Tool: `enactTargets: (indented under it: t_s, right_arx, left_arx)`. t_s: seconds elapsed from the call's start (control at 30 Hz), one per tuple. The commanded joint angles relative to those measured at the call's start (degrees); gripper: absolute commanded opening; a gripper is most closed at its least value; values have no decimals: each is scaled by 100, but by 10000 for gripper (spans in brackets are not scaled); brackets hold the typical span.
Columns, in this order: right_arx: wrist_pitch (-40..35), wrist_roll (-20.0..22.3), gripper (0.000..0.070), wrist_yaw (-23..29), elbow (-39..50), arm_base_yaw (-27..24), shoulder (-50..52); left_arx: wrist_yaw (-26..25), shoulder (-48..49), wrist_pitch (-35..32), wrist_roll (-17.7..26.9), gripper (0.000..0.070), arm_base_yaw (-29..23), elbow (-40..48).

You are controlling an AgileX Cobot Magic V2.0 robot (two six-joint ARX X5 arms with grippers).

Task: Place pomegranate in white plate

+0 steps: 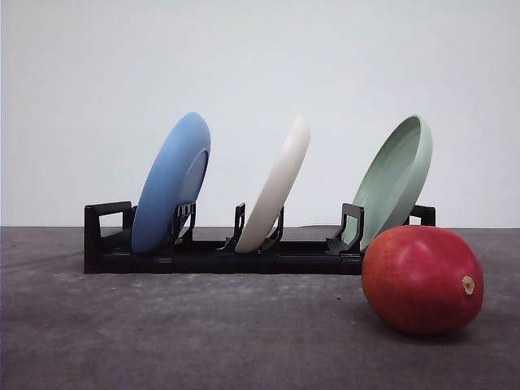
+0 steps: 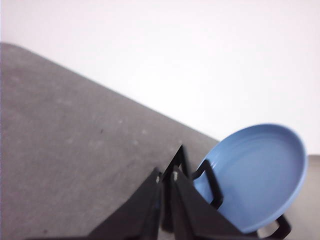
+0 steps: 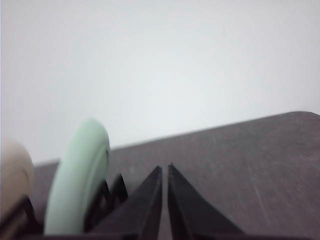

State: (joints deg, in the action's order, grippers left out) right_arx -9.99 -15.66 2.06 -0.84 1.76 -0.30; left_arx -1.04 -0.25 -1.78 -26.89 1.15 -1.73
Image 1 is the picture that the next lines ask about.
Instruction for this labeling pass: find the black plastic dish rack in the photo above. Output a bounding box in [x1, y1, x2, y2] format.
[84, 201, 436, 274]

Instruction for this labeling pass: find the red pomegranate fruit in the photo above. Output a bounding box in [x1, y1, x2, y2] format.
[361, 225, 484, 336]

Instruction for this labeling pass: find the white plate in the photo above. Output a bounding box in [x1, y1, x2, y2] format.
[236, 117, 311, 254]

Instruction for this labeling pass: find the green plate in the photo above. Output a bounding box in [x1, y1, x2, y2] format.
[342, 115, 433, 252]

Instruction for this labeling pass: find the blue plate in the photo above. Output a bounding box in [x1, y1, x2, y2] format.
[132, 112, 211, 255]

